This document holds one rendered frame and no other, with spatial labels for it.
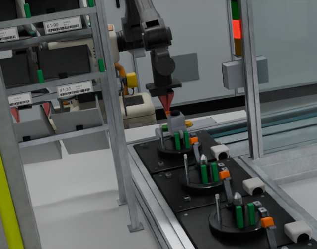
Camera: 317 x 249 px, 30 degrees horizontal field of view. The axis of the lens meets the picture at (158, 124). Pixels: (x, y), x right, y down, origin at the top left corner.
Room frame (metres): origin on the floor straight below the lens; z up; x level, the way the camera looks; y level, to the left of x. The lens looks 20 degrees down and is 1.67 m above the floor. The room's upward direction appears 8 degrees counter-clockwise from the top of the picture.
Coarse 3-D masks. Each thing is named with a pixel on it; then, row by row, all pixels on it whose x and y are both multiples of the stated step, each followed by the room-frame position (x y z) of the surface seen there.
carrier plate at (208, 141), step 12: (192, 132) 1.82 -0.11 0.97; (204, 132) 1.81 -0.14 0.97; (156, 144) 1.76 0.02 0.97; (204, 144) 1.71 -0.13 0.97; (216, 144) 1.69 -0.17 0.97; (144, 156) 1.68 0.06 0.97; (156, 156) 1.67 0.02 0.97; (192, 156) 1.63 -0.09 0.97; (156, 168) 1.57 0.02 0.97; (168, 168) 1.56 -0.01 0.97
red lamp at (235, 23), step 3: (234, 21) 1.60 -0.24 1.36; (237, 21) 1.60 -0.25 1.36; (234, 24) 1.61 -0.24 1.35; (237, 24) 1.60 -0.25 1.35; (234, 27) 1.61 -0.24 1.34; (237, 27) 1.60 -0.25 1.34; (234, 30) 1.61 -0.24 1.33; (237, 30) 1.60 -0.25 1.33; (234, 33) 1.61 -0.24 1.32; (237, 33) 1.60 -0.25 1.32; (234, 36) 1.61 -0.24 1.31; (237, 36) 1.60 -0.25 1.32
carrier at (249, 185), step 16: (224, 160) 1.57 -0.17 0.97; (160, 176) 1.52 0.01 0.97; (176, 176) 1.50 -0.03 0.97; (192, 176) 1.45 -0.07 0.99; (208, 176) 1.43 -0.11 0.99; (240, 176) 1.45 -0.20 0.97; (176, 192) 1.41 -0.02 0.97; (192, 192) 1.39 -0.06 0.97; (208, 192) 1.37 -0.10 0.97; (224, 192) 1.37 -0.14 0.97; (240, 192) 1.36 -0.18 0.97; (256, 192) 1.34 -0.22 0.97; (176, 208) 1.32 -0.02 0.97; (192, 208) 1.31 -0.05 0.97
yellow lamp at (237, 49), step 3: (234, 39) 1.61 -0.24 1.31; (237, 39) 1.60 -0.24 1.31; (234, 42) 1.62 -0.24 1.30; (237, 42) 1.60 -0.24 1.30; (240, 42) 1.59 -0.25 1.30; (237, 45) 1.60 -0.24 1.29; (240, 45) 1.59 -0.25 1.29; (237, 48) 1.60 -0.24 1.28; (240, 48) 1.59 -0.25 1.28; (237, 51) 1.60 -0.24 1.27; (240, 51) 1.60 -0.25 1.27; (237, 54) 1.60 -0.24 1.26; (240, 54) 1.60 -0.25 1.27
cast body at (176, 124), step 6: (168, 114) 1.70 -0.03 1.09; (174, 114) 1.68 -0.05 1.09; (180, 114) 1.69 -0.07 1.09; (168, 120) 1.69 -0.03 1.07; (174, 120) 1.67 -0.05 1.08; (180, 120) 1.67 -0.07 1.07; (168, 126) 1.70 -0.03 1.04; (174, 126) 1.67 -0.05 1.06; (180, 126) 1.66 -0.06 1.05; (174, 132) 1.66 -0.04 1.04; (180, 132) 1.64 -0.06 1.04; (180, 138) 1.64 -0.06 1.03
